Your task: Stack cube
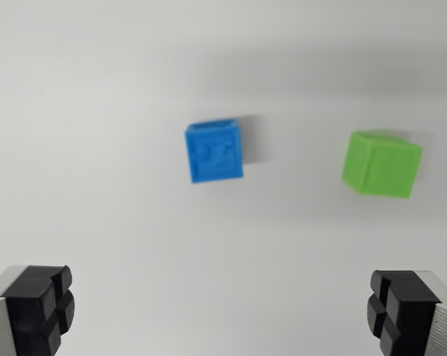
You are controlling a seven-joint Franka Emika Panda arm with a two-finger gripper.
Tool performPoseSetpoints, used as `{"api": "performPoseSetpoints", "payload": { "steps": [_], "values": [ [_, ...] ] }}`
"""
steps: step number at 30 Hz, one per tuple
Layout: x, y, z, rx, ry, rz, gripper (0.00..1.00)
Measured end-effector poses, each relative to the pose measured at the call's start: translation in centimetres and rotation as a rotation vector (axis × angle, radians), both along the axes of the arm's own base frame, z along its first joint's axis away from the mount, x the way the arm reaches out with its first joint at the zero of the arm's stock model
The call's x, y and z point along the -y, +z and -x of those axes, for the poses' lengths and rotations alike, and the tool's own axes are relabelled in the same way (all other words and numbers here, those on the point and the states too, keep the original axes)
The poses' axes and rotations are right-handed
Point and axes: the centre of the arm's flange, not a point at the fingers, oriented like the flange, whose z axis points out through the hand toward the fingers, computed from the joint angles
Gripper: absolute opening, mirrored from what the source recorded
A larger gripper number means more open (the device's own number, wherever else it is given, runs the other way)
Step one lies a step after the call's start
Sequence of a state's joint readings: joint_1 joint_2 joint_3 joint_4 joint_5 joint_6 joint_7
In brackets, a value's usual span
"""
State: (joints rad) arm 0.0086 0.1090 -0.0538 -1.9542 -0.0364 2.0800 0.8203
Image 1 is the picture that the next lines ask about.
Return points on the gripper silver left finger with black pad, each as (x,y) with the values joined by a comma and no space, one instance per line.
(26,308)

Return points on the blue embossed cube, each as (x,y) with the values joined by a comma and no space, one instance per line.
(214,152)

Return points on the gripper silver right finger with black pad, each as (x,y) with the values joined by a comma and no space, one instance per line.
(412,311)

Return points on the green embossed cube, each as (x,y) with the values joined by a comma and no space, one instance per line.
(384,167)

